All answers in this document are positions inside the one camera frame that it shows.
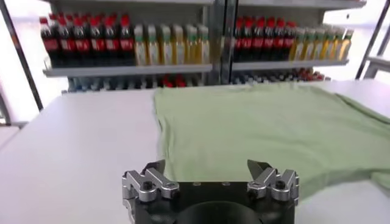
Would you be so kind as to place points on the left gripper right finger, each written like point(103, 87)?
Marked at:
point(280, 185)

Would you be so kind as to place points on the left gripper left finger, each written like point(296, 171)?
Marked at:
point(146, 185)

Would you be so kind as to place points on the light green shirt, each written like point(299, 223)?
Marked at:
point(243, 131)

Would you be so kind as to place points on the small red cola bottle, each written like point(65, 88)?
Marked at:
point(180, 82)
point(168, 82)

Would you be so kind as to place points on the grey metal shelf unit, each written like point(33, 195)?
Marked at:
point(128, 70)
point(289, 64)

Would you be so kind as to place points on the yellow juice bottle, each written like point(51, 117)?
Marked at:
point(191, 45)
point(317, 45)
point(140, 47)
point(178, 46)
point(336, 45)
point(326, 45)
point(307, 45)
point(165, 46)
point(153, 47)
point(345, 45)
point(297, 45)
point(203, 45)

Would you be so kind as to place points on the red cap cola bottle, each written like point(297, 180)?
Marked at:
point(82, 44)
point(126, 42)
point(259, 40)
point(269, 40)
point(50, 45)
point(249, 41)
point(279, 41)
point(66, 45)
point(239, 41)
point(97, 44)
point(112, 43)

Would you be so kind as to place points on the black slanted metal pole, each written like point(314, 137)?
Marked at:
point(373, 39)
point(21, 54)

